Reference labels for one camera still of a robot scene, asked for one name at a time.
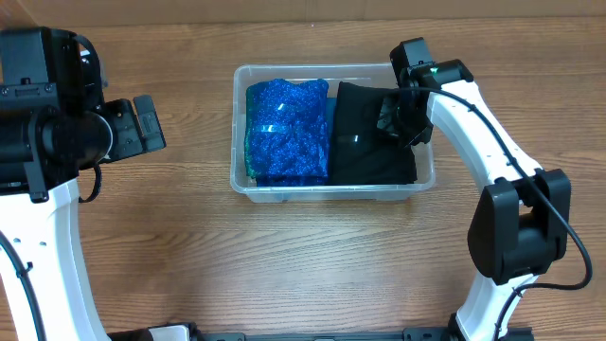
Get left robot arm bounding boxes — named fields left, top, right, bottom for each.
left=1, top=27, right=166, bottom=340

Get clear plastic storage bin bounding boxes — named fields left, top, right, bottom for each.
left=230, top=63, right=436, bottom=204

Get blue sequin cloth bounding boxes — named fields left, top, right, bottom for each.
left=244, top=79, right=330, bottom=188

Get large black garment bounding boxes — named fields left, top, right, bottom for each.
left=329, top=81, right=418, bottom=186

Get blue denim jeans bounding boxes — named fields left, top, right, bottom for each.
left=326, top=98, right=337, bottom=142

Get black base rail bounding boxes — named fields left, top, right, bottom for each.
left=108, top=321, right=536, bottom=341

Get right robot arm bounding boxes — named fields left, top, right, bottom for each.
left=377, top=38, right=571, bottom=340

